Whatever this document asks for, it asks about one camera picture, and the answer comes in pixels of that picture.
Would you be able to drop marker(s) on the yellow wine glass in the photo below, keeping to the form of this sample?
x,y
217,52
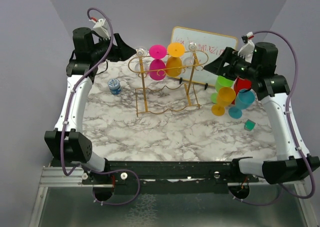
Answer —
x,y
225,96

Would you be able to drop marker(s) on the gold framed whiteboard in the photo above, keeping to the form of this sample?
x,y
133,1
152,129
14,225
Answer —
x,y
213,44

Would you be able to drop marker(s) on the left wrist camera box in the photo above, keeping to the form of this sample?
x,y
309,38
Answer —
x,y
100,27

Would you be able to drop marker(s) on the red wine glass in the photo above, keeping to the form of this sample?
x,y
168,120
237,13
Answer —
x,y
240,84

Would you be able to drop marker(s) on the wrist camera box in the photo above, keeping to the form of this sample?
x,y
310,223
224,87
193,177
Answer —
x,y
247,50
100,27

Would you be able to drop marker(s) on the clear wine glass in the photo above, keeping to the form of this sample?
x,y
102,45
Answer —
x,y
190,48
141,53

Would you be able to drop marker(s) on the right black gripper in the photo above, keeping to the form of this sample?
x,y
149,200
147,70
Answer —
x,y
217,66

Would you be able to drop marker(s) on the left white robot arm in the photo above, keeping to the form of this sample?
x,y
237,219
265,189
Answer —
x,y
66,141

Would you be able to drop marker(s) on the blue wine glass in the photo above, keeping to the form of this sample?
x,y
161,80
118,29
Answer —
x,y
243,100

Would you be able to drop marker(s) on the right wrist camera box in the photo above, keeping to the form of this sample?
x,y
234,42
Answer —
x,y
247,50

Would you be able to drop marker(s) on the pink wine glass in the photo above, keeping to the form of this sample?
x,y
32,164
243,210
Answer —
x,y
157,66

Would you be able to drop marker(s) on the green wine glass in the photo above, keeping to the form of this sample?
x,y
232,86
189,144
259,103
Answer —
x,y
220,83

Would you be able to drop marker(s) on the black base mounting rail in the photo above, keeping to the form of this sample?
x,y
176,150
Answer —
x,y
168,177

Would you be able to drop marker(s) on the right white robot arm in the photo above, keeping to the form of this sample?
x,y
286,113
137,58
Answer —
x,y
293,160

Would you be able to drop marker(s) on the teal green cube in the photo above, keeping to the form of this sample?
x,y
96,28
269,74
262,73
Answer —
x,y
249,125

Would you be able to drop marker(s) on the back orange wine glass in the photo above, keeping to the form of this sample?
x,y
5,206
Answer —
x,y
174,64

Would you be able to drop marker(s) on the blue patterned small jar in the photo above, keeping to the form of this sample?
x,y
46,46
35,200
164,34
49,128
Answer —
x,y
114,86

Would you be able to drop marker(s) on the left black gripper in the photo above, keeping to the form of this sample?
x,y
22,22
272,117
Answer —
x,y
121,52

